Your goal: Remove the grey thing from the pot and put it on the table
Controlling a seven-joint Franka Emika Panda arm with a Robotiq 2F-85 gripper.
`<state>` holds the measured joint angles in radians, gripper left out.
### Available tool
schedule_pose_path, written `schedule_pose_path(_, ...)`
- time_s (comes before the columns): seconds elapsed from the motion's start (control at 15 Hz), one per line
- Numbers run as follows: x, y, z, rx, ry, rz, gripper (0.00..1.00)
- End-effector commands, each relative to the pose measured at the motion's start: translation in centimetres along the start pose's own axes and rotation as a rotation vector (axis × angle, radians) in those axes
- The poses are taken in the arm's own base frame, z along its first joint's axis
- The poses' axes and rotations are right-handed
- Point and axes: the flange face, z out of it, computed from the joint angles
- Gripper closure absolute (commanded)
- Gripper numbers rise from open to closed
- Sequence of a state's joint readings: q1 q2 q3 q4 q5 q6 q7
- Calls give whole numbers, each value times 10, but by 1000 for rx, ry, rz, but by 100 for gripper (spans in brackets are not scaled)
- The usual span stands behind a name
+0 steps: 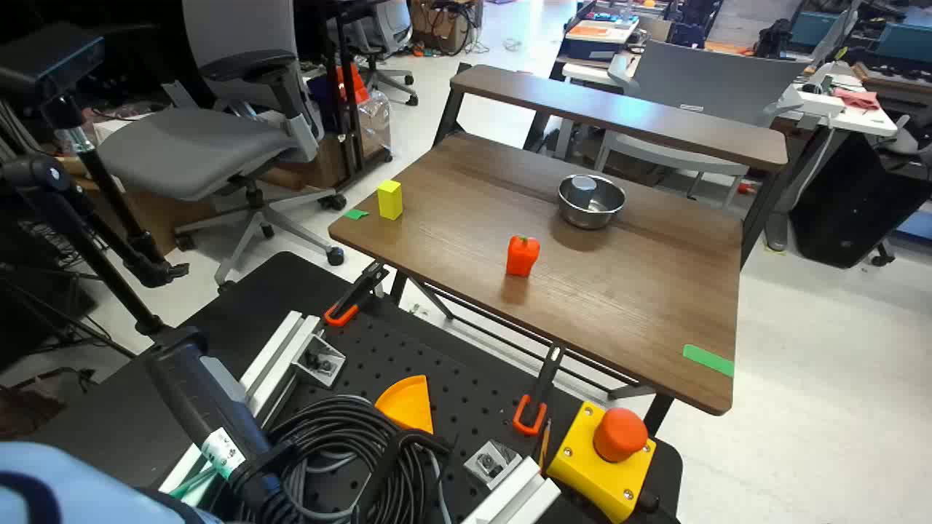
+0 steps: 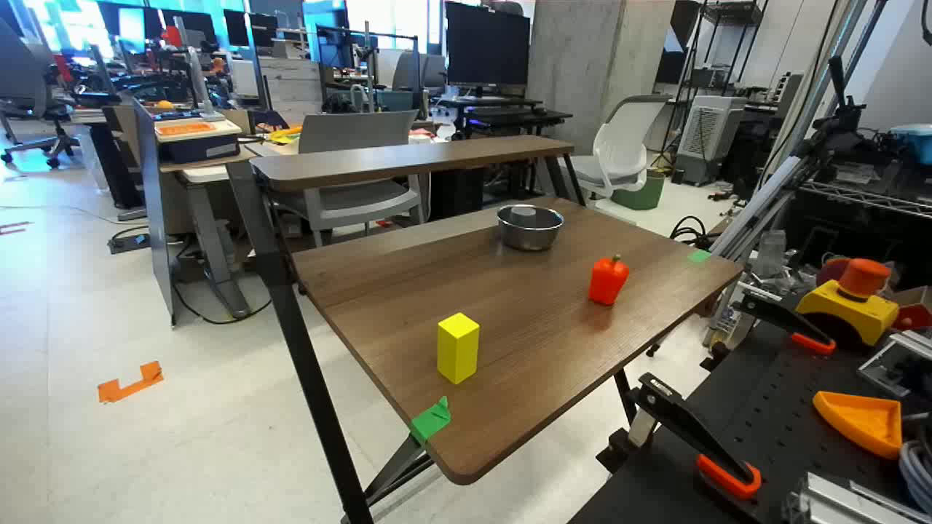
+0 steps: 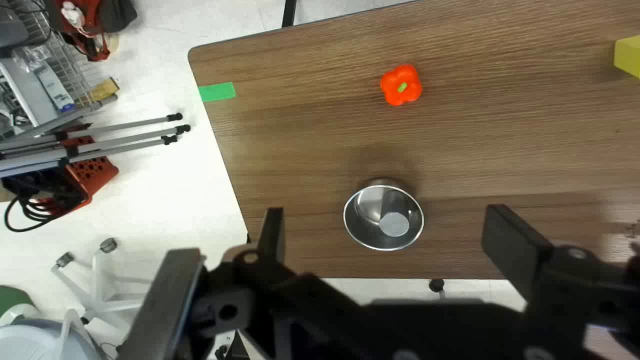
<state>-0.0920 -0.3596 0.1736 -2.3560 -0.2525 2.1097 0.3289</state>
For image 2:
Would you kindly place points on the grey cylinder block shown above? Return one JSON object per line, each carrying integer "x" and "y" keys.
{"x": 521, "y": 212}

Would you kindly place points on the silver metal pot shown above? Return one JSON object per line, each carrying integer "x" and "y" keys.
{"x": 531, "y": 235}

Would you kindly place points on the wooden table with black legs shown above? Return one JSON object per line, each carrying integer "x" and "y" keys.
{"x": 543, "y": 343}

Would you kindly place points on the yellow rectangular block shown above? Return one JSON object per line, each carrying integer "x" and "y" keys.
{"x": 457, "y": 343}

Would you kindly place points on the grey office chair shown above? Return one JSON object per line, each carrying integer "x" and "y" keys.
{"x": 354, "y": 202}

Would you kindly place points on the orange toy pepper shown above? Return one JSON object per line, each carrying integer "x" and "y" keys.
{"x": 606, "y": 282}

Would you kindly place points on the green corner tape near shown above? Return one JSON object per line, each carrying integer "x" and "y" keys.
{"x": 432, "y": 420}

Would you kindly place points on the green corner tape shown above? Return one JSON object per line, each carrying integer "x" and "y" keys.
{"x": 696, "y": 257}
{"x": 432, "y": 420}

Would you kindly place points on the white plastic chair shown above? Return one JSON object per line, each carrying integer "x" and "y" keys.
{"x": 617, "y": 154}

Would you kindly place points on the black computer monitor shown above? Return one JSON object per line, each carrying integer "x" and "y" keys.
{"x": 486, "y": 47}

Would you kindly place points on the green corner tape far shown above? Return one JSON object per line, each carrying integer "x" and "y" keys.
{"x": 696, "y": 257}

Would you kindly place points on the black box orange top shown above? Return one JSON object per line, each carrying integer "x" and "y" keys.
{"x": 192, "y": 141}

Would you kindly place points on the orange floor marker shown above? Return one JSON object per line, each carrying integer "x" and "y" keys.
{"x": 116, "y": 392}

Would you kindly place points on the orange triangular plastic piece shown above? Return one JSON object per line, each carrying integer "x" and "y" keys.
{"x": 866, "y": 420}

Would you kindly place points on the black office chair left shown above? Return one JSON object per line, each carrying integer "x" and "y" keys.
{"x": 26, "y": 87}

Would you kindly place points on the black clamp orange handle near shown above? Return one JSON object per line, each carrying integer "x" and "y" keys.
{"x": 658, "y": 405}

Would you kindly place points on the black clamp orange handle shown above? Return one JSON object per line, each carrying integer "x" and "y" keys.
{"x": 658, "y": 405}
{"x": 802, "y": 334}

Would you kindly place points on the black clamp orange handle far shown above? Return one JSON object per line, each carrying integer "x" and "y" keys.
{"x": 802, "y": 334}

